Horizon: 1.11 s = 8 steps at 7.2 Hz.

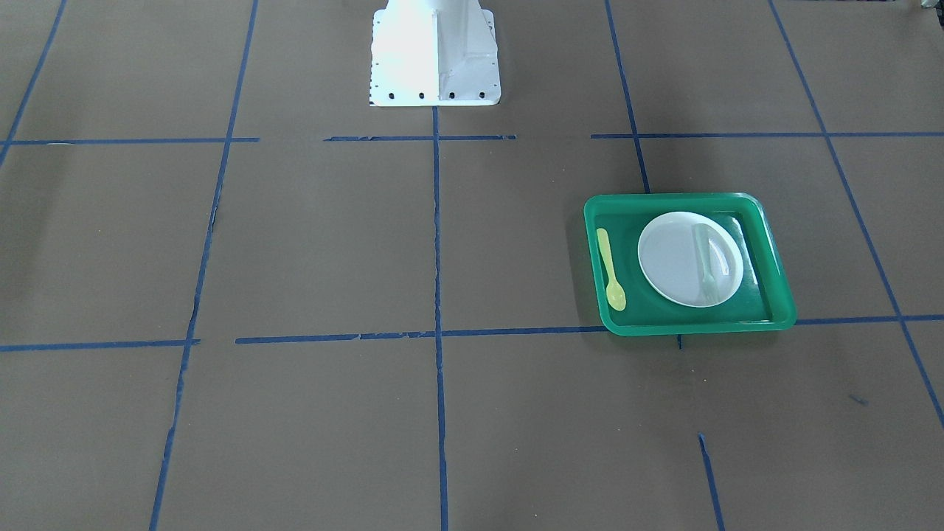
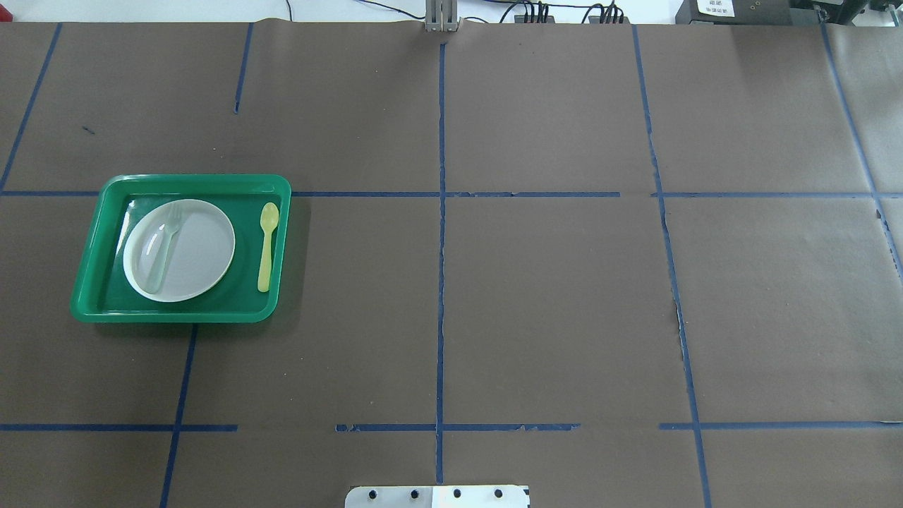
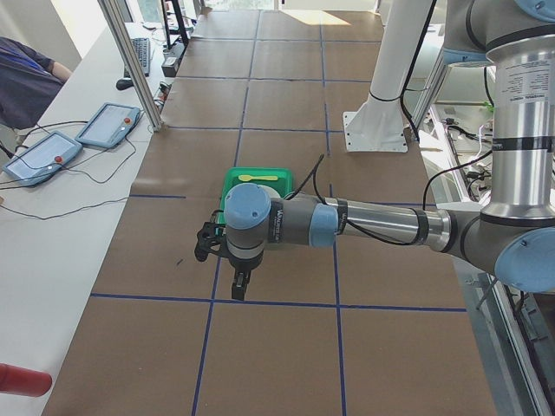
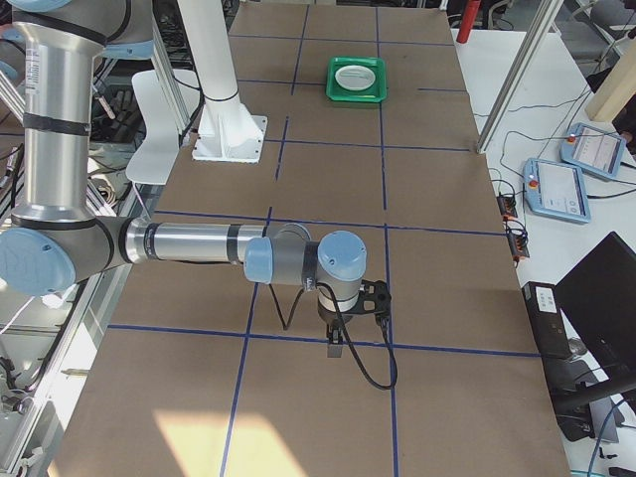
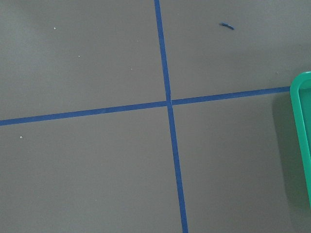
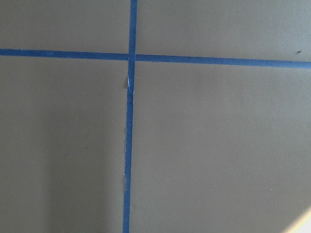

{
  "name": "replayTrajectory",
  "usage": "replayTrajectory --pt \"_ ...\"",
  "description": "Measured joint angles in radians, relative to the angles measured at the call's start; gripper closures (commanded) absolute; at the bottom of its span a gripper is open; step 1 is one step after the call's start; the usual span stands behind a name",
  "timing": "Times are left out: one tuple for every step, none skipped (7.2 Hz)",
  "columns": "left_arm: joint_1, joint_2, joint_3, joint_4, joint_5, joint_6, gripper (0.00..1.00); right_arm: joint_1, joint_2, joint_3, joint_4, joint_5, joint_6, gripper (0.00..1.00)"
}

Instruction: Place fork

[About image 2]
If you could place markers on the black connector cluster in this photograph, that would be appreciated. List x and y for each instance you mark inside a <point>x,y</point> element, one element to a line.
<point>605,14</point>
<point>534,13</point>

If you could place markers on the yellow plastic spoon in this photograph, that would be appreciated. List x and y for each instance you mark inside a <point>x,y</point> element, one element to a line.
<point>269,221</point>

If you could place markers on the translucent plastic fork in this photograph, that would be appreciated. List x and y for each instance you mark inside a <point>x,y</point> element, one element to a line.
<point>168,230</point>

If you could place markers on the black connector cluster left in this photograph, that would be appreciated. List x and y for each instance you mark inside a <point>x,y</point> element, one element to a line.
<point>534,13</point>

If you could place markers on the red object at edge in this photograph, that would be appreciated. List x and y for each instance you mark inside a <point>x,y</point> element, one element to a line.
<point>5,15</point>

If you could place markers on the black connector cluster right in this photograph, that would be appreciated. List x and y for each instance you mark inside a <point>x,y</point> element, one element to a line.
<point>605,14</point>

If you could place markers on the green plastic tray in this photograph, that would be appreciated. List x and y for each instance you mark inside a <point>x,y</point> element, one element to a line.
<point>101,292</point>

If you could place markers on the white round plate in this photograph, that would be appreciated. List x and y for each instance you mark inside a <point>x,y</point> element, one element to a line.
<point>201,254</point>

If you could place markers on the black equipment box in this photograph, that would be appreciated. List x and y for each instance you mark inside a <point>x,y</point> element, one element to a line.
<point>779,13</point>

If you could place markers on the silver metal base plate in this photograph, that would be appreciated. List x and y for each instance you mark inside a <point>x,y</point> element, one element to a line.
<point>439,496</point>

